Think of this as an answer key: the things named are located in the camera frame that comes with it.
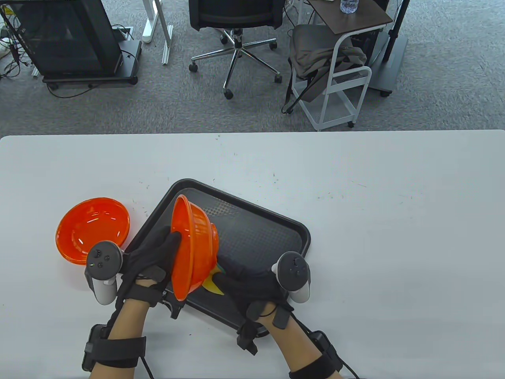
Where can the person's left hand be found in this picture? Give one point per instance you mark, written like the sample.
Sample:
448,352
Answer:
154,256

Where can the person's right hand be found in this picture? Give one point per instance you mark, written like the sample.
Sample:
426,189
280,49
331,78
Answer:
252,284

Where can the green yellow sponge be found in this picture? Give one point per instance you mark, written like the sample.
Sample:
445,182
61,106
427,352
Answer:
213,284

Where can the person's right forearm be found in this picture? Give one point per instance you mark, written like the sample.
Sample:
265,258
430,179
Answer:
300,347

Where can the person's left forearm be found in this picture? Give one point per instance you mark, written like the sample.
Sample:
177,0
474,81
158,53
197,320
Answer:
126,319

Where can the black tray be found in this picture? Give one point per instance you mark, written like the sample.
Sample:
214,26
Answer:
260,237

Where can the grey left hand controller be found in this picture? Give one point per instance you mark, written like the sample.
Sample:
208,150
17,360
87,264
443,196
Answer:
102,260

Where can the white aluminium foot bar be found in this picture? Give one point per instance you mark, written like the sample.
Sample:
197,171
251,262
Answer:
167,45

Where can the floor outlet box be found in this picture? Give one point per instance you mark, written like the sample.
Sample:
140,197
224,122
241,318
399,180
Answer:
122,33

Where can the white desk leg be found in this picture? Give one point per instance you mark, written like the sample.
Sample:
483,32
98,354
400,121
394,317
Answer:
152,23

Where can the black rolling display cabinet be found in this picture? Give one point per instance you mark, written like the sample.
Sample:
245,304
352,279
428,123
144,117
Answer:
67,35

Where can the grey jacket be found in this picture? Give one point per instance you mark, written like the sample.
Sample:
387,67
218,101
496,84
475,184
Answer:
311,51

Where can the grey stand base black pole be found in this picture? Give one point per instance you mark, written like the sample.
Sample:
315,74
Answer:
388,75

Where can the black office chair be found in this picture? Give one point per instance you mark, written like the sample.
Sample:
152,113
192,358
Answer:
236,12

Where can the white cart with wood top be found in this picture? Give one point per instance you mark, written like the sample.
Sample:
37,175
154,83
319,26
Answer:
355,19

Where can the clear water bottle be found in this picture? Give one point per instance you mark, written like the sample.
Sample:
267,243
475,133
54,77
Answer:
349,5

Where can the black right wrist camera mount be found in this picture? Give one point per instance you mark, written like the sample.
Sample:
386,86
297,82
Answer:
248,335

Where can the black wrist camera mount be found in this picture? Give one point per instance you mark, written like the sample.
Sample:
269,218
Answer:
248,335
173,308

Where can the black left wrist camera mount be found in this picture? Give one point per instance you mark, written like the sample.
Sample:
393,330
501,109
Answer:
173,308

